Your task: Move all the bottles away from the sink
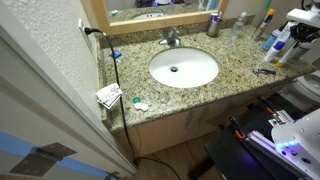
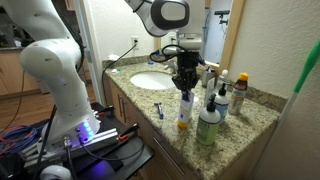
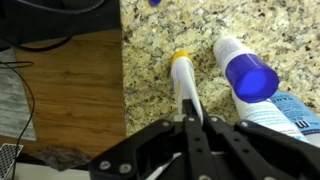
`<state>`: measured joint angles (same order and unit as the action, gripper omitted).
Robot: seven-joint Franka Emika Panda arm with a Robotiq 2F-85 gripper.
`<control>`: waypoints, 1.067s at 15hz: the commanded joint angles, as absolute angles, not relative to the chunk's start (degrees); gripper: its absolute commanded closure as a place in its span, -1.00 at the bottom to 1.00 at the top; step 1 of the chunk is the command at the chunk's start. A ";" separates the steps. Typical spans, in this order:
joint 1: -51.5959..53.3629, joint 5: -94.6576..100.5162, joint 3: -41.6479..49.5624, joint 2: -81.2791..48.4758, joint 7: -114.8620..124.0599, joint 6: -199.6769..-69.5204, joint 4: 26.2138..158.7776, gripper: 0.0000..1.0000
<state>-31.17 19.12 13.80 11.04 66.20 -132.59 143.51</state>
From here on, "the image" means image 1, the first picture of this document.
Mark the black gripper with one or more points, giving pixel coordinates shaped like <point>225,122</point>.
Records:
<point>305,30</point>

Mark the white lotion tube yellow cap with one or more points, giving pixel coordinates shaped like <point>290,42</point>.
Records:
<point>287,55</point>

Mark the small white bottle blue cap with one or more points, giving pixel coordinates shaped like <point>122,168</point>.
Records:
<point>273,52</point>

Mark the blue soap pump bottle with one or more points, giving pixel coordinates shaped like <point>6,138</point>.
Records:
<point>269,41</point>

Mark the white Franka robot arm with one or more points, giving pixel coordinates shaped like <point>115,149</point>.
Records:
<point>300,140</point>

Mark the white oval sink basin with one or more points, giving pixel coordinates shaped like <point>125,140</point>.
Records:
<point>186,70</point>

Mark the sunscreen spray can orange cap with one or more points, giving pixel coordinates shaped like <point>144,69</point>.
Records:
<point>263,25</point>

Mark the blue razor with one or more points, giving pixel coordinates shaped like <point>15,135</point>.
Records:
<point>265,71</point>

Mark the white toilet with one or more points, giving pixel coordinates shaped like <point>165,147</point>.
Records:
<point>303,90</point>

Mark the clear plastic water bottle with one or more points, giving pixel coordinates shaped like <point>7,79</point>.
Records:
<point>237,26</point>

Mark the black orange clamp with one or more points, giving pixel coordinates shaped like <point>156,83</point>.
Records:
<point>238,130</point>
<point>268,106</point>

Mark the metal toothbrush cup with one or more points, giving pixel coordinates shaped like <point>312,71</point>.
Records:
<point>213,28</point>

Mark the chrome faucet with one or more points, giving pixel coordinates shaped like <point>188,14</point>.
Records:
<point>171,38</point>

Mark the black robot cart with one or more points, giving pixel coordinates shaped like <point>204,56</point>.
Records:
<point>233,160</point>

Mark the light wood vanity cabinet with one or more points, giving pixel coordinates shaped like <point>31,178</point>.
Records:
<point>166,130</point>

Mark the green lens case cap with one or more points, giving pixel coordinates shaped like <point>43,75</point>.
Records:
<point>136,100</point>

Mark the small blue plastic item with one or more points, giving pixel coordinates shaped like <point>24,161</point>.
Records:
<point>116,54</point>

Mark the white paper cards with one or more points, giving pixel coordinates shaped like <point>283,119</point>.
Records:
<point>108,96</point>

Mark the wood framed mirror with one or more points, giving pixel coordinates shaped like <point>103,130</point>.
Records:
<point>100,16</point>

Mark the white door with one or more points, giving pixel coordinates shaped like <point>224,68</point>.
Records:
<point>40,110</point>

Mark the metal door hinge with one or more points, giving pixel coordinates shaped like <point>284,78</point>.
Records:
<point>40,160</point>

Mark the blue tape strip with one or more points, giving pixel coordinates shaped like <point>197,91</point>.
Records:
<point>13,145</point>

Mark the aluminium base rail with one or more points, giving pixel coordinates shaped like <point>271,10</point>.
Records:
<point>266,143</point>

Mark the white wall outlet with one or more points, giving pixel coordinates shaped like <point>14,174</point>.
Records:
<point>84,33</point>

